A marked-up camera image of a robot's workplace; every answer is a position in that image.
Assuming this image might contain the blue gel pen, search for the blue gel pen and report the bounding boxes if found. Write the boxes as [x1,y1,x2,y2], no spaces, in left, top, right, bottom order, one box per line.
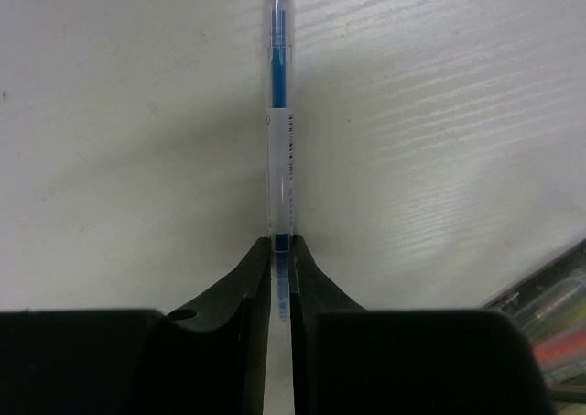
[263,0,295,330]

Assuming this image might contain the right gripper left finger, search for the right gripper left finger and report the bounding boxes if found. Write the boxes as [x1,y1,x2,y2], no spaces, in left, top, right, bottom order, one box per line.
[1,238,271,414]

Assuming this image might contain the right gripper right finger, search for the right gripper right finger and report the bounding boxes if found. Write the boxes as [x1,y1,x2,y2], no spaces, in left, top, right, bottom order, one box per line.
[289,237,555,414]

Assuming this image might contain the orange pen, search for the orange pen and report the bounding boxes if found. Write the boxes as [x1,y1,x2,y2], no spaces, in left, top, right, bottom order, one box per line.
[533,328,585,364]

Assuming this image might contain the clear desk organizer tray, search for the clear desk organizer tray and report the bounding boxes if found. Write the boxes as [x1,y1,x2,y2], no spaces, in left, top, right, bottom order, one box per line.
[483,241,585,414]

